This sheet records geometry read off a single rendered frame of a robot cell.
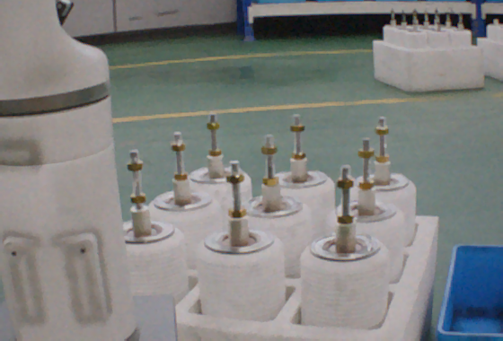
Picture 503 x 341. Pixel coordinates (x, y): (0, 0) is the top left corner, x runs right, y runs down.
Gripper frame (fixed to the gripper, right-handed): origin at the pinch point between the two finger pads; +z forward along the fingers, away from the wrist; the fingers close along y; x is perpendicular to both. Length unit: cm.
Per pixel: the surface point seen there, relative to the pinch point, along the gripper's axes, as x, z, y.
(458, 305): -30, 43, -52
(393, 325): 8, 27, -47
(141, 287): 9.2, 24.7, -18.3
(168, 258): 6.8, 21.7, -21.0
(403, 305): 4, 27, -47
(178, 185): -6.1, 17.2, -16.9
